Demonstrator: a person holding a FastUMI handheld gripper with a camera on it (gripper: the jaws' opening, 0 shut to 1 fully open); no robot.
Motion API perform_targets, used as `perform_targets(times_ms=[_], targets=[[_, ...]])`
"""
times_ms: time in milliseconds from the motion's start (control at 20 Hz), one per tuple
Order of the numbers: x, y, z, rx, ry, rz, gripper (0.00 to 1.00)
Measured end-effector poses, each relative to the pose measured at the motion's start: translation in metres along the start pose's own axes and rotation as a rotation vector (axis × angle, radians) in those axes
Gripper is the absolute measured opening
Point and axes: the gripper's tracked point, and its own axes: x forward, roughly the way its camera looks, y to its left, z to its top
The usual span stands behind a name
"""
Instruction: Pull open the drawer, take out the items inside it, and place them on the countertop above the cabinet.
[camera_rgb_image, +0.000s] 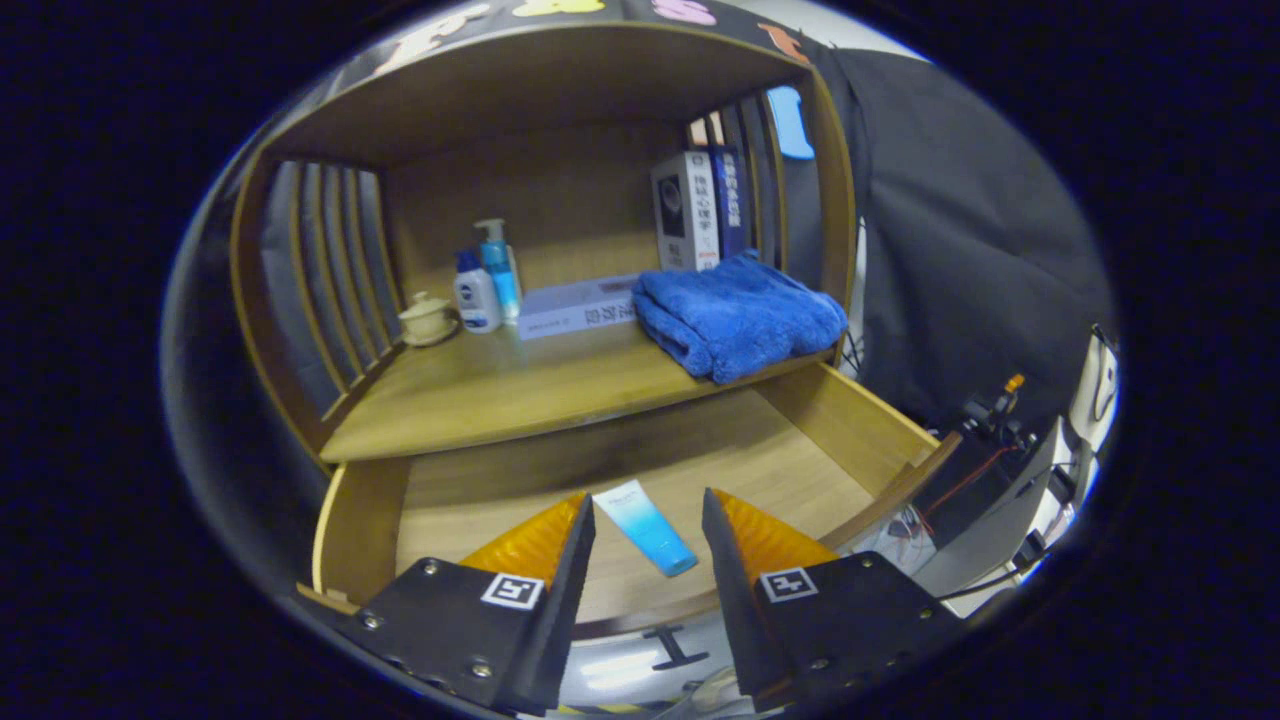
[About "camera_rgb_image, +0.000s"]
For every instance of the blue folded towel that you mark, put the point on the blue folded towel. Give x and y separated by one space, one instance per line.
745 315

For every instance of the black backdrop cloth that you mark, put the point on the black backdrop cloth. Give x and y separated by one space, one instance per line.
950 220

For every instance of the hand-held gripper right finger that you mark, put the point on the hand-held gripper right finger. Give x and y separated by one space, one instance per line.
735 610

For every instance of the black device with orange tip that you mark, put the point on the black device with orange tip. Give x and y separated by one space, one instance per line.
990 415

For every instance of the white flat book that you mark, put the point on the white flat book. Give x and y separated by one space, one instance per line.
575 308

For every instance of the white standing book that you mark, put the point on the white standing book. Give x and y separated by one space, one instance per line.
685 210

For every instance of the blue cream tube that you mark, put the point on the blue cream tube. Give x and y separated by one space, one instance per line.
645 525

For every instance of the dark blue standing book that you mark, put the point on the dark blue standing book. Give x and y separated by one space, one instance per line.
730 200

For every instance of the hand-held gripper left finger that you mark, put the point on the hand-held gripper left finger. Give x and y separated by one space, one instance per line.
565 620

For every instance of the wooden countertop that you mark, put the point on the wooden countertop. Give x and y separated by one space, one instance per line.
480 390

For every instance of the wooden cabinet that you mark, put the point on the wooden cabinet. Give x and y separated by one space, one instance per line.
520 90

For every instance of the white lotion bottle blue cap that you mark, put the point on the white lotion bottle blue cap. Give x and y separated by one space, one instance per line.
478 300

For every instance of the wooden drawer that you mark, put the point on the wooden drawer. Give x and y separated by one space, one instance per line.
750 450

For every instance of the beige lidded teacup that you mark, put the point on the beige lidded teacup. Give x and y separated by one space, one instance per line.
428 320

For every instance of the blue pump bottle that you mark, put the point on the blue pump bottle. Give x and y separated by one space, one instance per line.
500 275

